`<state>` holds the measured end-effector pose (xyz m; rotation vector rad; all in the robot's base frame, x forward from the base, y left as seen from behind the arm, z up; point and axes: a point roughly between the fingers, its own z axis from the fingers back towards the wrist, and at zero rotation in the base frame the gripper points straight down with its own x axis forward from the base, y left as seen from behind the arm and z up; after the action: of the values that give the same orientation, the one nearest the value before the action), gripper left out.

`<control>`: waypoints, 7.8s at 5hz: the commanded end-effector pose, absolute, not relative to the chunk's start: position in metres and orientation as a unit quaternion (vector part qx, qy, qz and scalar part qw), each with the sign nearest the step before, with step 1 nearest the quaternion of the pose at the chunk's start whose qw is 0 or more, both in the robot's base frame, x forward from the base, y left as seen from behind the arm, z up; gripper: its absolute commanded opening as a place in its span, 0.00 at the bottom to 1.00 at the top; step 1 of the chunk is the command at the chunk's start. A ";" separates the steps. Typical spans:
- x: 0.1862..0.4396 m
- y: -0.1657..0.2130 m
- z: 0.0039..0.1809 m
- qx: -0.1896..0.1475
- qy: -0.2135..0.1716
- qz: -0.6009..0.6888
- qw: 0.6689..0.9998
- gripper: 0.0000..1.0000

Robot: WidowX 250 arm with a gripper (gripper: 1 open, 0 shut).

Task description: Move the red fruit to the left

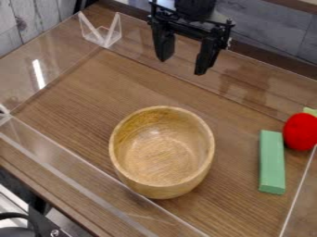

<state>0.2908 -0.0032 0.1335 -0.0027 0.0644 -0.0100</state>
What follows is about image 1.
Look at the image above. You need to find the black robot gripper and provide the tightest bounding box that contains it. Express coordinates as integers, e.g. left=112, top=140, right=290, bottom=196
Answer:
left=148, top=0, right=235, bottom=75

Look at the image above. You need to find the red plush strawberry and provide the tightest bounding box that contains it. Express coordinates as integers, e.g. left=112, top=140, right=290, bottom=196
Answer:
left=282, top=112, right=317, bottom=151

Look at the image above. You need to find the green rectangular block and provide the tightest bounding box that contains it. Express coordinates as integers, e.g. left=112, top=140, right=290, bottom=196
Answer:
left=258, top=131, right=286, bottom=195

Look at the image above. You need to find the wooden bowl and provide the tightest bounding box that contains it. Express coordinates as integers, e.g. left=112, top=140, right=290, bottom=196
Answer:
left=108, top=106, right=215, bottom=199

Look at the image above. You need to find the clear acrylic corner bracket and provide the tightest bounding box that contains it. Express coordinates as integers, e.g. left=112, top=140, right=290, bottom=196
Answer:
left=77, top=12, right=122, bottom=48

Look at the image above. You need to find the clear acrylic front wall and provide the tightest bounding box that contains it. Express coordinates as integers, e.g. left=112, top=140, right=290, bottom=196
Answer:
left=0, top=115, right=208, bottom=237

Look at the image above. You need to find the black metal mount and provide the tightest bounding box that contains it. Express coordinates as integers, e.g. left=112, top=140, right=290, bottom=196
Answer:
left=28, top=207, right=64, bottom=237

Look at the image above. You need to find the black cable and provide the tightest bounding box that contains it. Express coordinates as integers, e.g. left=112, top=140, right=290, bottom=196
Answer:
left=0, top=212, right=30, bottom=237

